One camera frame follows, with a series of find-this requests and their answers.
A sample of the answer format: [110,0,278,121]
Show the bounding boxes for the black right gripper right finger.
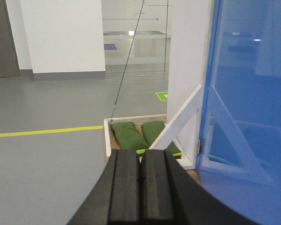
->
[141,150,255,225]

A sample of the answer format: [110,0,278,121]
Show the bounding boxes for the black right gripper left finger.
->
[68,149,141,225]

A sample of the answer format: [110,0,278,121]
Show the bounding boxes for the blue door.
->
[197,0,281,225]

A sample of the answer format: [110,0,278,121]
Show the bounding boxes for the silver door hinge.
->
[198,138,204,154]

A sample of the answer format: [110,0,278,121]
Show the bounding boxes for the dark grey door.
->
[0,0,20,78]

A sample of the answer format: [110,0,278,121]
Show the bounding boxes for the white diagonal brace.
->
[149,84,202,150]

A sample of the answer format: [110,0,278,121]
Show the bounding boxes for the green sandbag left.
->
[111,121,149,151]

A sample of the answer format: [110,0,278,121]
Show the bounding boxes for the green sandbag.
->
[111,121,149,151]
[141,120,182,157]

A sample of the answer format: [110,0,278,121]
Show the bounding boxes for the green sandbag right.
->
[141,120,182,157]

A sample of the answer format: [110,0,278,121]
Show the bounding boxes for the yellow floor tape line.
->
[0,125,104,137]

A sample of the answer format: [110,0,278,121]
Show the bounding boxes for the green floor sign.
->
[156,91,168,101]

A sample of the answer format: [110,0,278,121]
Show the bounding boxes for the white wooden base frame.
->
[104,114,195,170]

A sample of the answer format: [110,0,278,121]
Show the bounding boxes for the white wall panel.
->
[166,0,214,165]

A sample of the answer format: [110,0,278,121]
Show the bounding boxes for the dark guy rope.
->
[110,0,146,122]

